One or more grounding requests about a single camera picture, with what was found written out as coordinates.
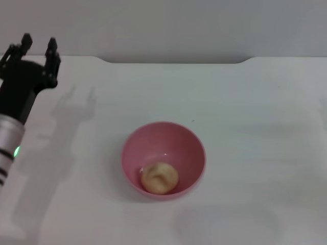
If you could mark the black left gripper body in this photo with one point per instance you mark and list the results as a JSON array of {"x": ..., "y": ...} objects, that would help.
[{"x": 18, "y": 86}]

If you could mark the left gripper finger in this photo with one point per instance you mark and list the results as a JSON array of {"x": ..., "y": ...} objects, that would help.
[
  {"x": 25, "y": 42},
  {"x": 52, "y": 58}
]

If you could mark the pink plastic bowl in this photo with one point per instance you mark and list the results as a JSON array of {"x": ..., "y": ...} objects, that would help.
[{"x": 163, "y": 143}]

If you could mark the beige egg yolk pastry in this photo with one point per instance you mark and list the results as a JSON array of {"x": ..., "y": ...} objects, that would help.
[{"x": 159, "y": 178}]

